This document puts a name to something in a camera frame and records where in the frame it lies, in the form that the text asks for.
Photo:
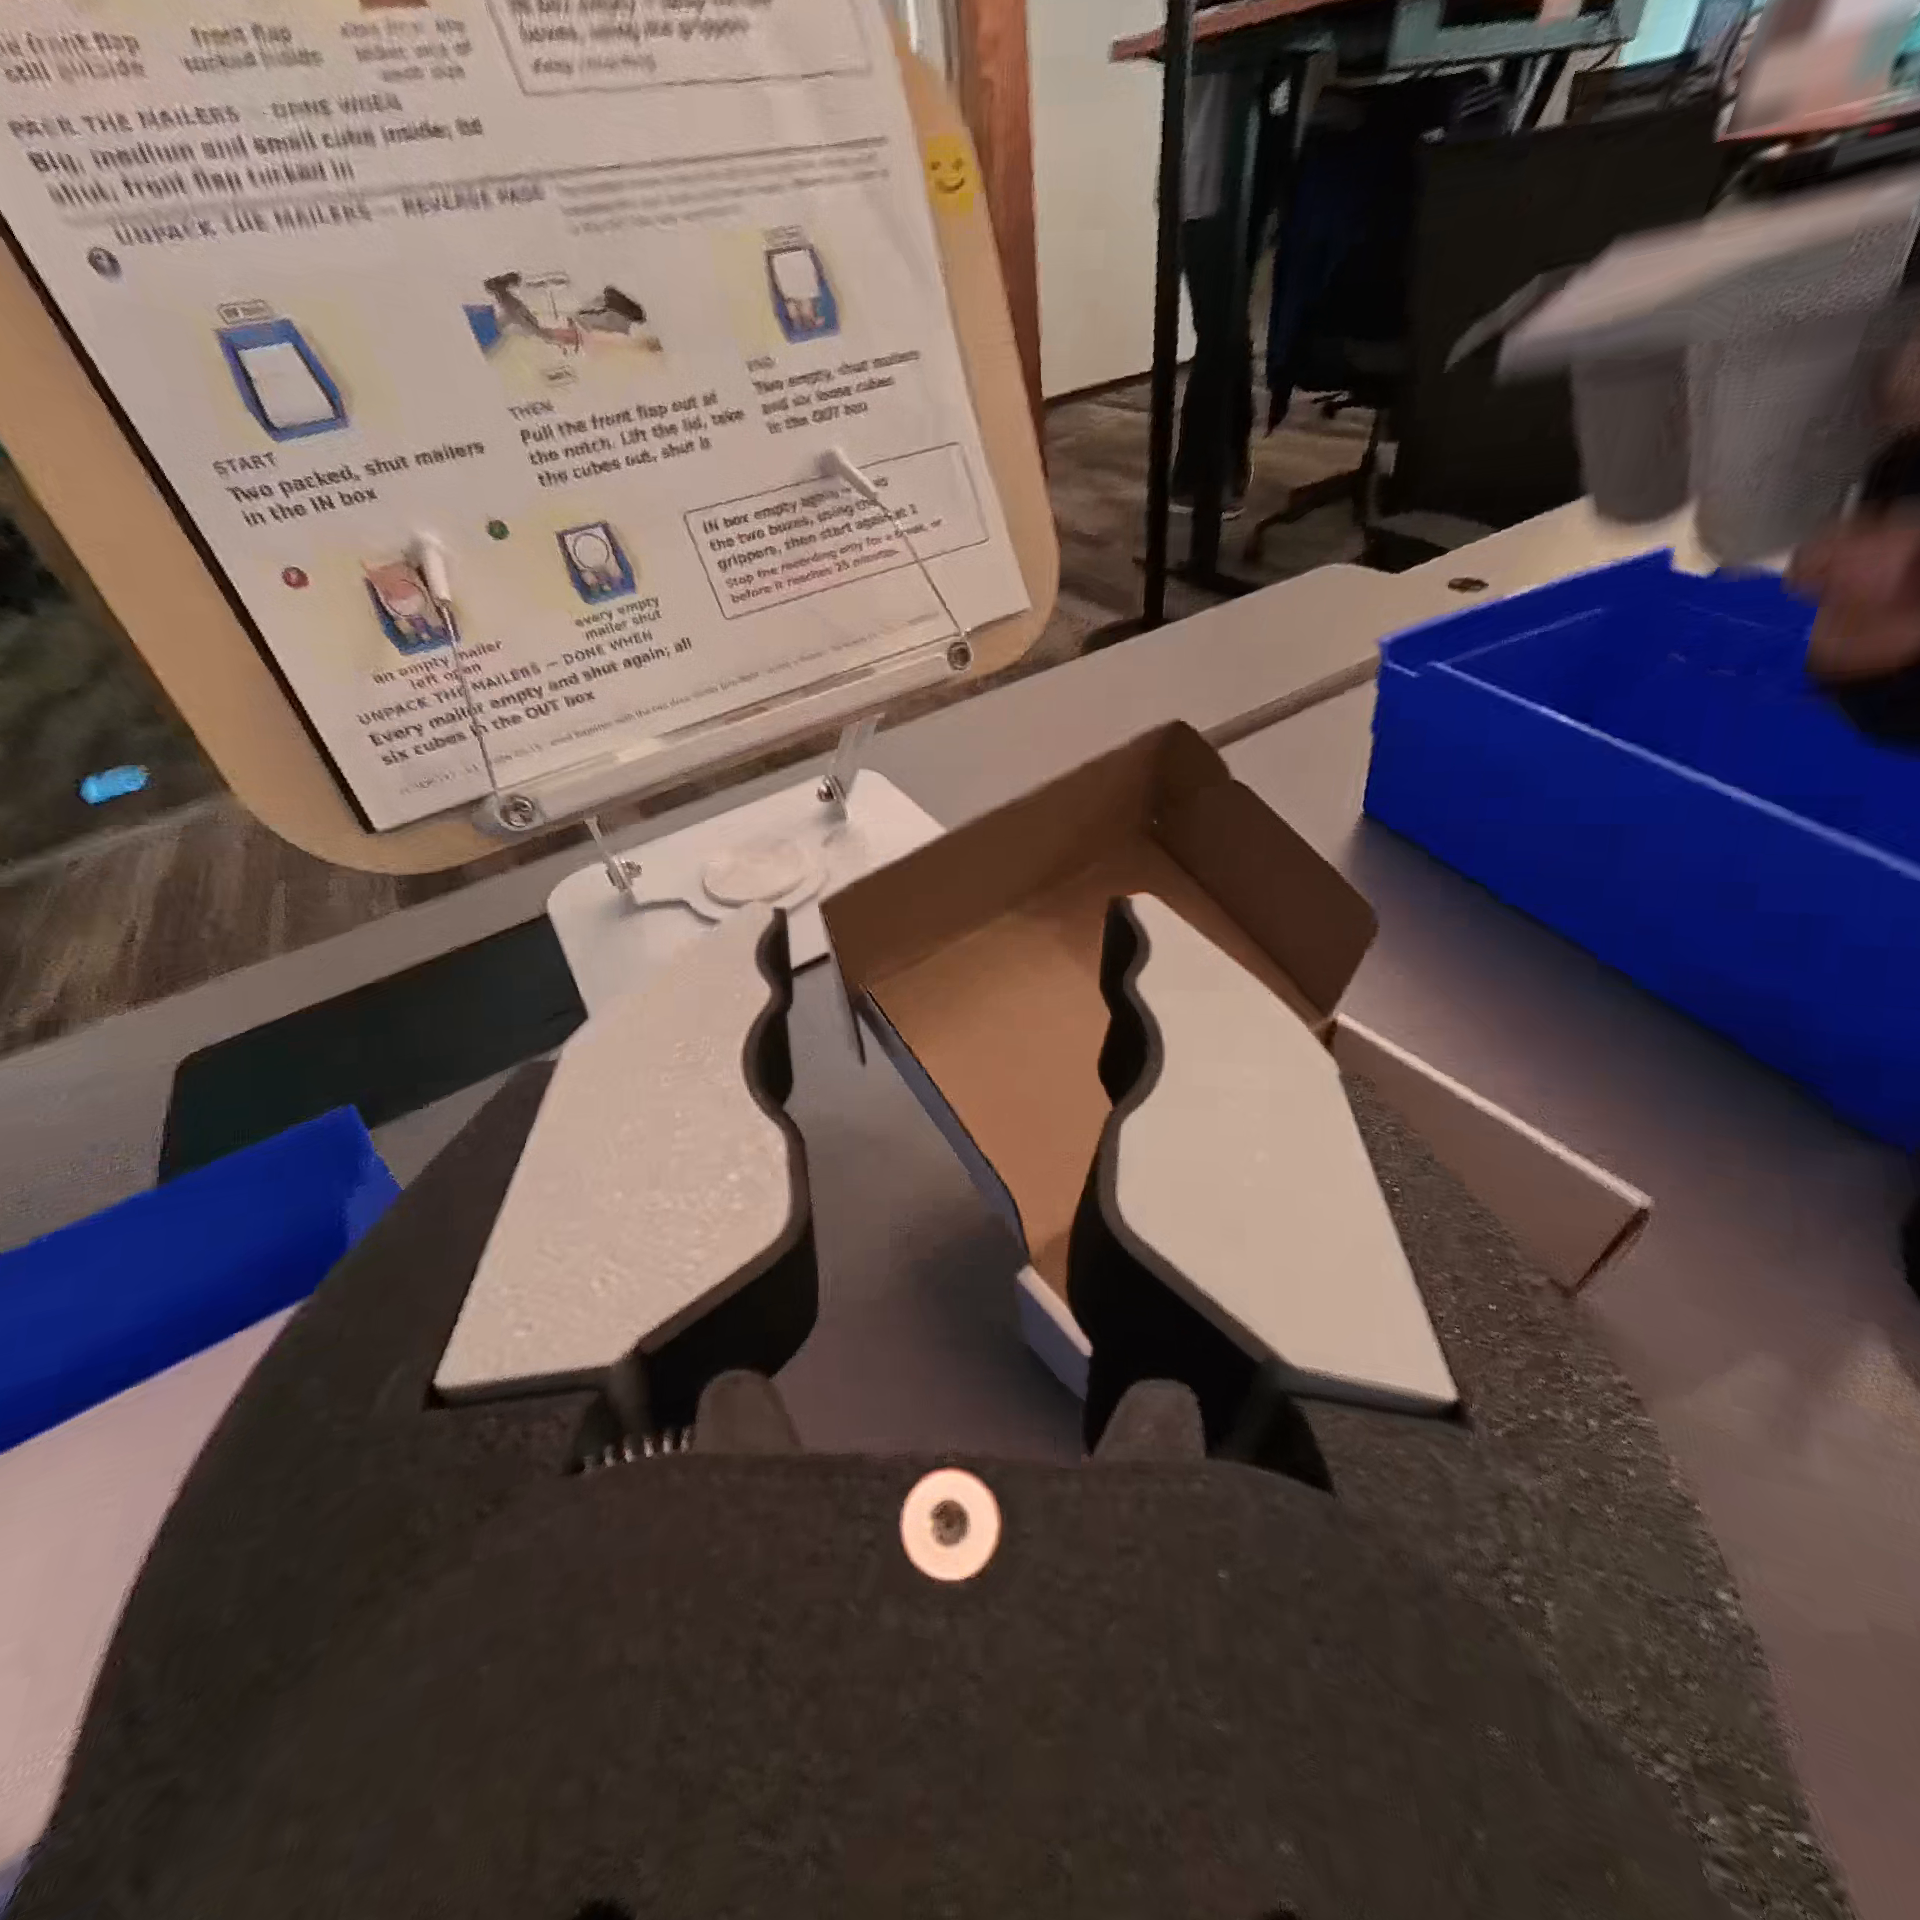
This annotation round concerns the black standing desk frame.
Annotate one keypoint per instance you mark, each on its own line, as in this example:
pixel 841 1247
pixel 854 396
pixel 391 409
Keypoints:
pixel 1172 301

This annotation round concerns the blue plastic bin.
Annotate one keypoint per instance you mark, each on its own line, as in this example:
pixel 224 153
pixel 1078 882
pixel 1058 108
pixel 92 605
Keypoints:
pixel 1574 840
pixel 150 1276

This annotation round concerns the yellow smiley sticker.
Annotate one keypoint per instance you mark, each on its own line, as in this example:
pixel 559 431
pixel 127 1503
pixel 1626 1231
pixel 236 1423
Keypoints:
pixel 950 169

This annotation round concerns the wooden post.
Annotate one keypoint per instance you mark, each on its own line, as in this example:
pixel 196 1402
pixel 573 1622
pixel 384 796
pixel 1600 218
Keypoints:
pixel 998 181

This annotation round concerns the white cardboard mailer box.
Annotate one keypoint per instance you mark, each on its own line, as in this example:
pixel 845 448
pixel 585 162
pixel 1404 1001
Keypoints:
pixel 989 1018

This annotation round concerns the printed instruction sheet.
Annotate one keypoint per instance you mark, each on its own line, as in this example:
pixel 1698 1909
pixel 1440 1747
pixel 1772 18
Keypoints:
pixel 448 345

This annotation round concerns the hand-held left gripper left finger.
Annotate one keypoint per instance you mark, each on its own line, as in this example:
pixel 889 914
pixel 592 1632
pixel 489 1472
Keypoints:
pixel 630 1186

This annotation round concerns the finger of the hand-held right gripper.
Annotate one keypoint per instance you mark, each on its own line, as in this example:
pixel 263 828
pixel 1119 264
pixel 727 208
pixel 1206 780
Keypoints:
pixel 1725 285

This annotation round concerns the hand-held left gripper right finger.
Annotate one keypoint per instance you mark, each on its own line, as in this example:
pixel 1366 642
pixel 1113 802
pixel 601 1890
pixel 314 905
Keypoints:
pixel 1261 1200

